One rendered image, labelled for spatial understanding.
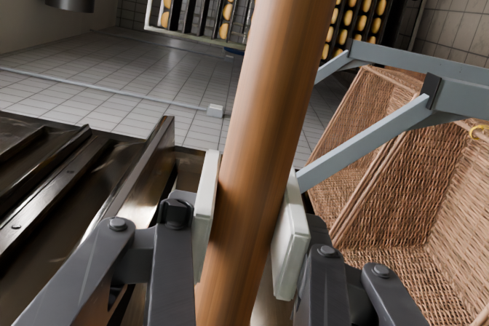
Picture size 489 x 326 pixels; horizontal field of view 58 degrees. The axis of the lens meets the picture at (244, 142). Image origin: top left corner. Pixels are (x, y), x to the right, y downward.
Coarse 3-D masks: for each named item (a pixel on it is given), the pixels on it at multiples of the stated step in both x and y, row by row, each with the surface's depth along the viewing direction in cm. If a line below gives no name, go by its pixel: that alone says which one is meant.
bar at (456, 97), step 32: (352, 64) 104; (384, 64) 102; (416, 64) 102; (448, 64) 102; (448, 96) 56; (480, 96) 56; (384, 128) 58; (416, 128) 59; (320, 160) 61; (352, 160) 60
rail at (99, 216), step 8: (160, 120) 165; (152, 136) 147; (144, 144) 139; (144, 152) 133; (136, 160) 126; (128, 168) 120; (128, 176) 115; (120, 184) 110; (112, 192) 105; (112, 200) 102; (104, 208) 98; (96, 216) 94; (96, 224) 91; (88, 232) 88; (80, 240) 85
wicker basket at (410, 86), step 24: (360, 72) 165; (384, 72) 143; (360, 96) 168; (384, 96) 169; (408, 96) 154; (336, 120) 171; (360, 120) 171; (384, 144) 118; (360, 168) 177; (312, 192) 158; (336, 192) 157; (360, 192) 122; (336, 216) 139
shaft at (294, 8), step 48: (288, 0) 16; (336, 0) 17; (288, 48) 16; (240, 96) 18; (288, 96) 17; (240, 144) 18; (288, 144) 18; (240, 192) 18; (240, 240) 19; (240, 288) 20
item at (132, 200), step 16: (160, 128) 156; (160, 144) 144; (144, 160) 126; (160, 160) 145; (144, 176) 122; (160, 176) 146; (128, 192) 106; (144, 192) 123; (160, 192) 147; (112, 208) 98; (128, 208) 105; (144, 208) 123; (144, 224) 124
